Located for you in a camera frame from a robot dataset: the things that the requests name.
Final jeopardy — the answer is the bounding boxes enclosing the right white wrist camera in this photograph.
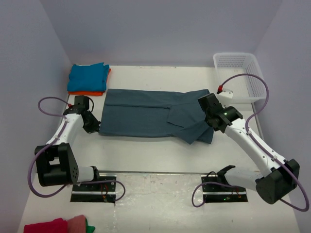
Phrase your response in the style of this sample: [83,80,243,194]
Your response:
[216,88,233,100]

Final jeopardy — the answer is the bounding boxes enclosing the folded orange t-shirt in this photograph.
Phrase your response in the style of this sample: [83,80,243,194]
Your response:
[67,68,111,96]

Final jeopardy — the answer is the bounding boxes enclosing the pink folded cloth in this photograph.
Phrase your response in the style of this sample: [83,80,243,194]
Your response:
[67,215,86,233]

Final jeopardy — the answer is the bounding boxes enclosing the green cloth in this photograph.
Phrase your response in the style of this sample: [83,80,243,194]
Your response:
[85,219,96,233]

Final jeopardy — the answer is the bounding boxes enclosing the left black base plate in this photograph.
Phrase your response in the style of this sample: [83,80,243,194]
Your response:
[70,176,116,204]

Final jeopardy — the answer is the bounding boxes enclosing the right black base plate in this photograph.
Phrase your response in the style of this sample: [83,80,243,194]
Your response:
[202,184,248,203]

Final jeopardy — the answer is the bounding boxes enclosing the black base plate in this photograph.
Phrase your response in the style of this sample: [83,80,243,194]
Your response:
[70,176,116,204]
[202,184,248,203]

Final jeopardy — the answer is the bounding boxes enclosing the magenta folded cloth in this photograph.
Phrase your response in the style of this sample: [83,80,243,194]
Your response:
[23,218,68,233]

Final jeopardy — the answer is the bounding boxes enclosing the white plastic basket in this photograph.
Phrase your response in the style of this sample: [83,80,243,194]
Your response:
[213,52,266,104]

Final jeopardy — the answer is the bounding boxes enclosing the grey-blue t-shirt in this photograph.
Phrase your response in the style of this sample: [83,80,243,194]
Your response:
[99,89,214,144]

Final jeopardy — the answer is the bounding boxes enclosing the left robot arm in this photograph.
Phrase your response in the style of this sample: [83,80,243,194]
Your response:
[35,96,101,191]

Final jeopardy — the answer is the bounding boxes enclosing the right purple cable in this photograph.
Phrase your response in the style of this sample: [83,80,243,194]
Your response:
[191,73,310,212]

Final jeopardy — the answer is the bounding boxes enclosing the folded blue t-shirt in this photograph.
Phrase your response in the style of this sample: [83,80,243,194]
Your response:
[67,63,110,92]

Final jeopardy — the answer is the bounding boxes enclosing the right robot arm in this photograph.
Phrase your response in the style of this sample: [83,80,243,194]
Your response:
[198,94,300,204]

